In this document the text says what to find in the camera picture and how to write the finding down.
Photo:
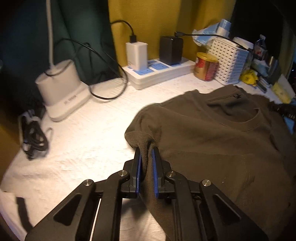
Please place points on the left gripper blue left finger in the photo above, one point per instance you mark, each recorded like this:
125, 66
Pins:
134, 173

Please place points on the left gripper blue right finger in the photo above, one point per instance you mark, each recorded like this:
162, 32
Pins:
158, 173

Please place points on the dark brown t-shirt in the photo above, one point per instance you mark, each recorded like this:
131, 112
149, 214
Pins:
230, 137

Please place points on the yellow tissue box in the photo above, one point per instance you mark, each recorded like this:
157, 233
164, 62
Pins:
283, 90

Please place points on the steel tumbler cup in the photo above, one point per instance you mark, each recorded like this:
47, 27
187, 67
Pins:
272, 67

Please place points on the yellow snack packet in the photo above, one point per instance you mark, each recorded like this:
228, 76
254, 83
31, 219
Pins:
249, 77

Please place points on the plastic cola bottle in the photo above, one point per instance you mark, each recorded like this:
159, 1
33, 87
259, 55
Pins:
260, 49

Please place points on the clear jar white lid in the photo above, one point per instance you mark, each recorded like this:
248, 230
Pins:
249, 46

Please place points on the white perforated plastic basket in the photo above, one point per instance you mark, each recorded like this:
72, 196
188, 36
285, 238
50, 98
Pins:
231, 59

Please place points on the red gold tin can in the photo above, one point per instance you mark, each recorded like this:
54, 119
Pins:
206, 66

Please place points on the white power strip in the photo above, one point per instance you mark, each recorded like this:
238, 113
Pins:
157, 72

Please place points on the white desk lamp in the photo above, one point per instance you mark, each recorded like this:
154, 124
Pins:
61, 88

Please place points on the white garment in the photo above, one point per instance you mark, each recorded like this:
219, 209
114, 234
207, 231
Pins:
9, 211

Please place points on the white charger adapter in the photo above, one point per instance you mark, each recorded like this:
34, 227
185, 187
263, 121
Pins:
136, 54

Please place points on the black charger adapter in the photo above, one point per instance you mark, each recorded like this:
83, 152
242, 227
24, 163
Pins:
170, 50

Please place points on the yellow curtain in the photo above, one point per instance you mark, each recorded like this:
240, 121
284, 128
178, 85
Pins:
152, 19

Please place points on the dark teal curtain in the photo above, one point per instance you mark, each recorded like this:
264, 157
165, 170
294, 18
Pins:
81, 31

